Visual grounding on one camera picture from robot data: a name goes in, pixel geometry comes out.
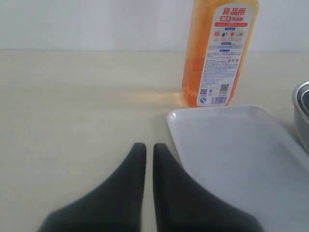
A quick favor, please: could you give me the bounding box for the small stainless steel bowl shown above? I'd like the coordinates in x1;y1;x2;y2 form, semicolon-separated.
299;89;309;117

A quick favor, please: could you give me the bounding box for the orange pump soap bottle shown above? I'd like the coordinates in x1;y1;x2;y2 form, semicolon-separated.
182;0;259;107

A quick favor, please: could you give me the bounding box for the steel mesh colander basket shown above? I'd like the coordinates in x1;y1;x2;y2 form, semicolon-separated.
292;82;309;152

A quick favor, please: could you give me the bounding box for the white rectangular plastic tray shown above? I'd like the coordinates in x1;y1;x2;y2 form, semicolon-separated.
167;105;309;232

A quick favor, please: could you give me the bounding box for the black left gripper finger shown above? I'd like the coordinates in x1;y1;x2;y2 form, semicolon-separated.
94;143;154;232
39;143;146;232

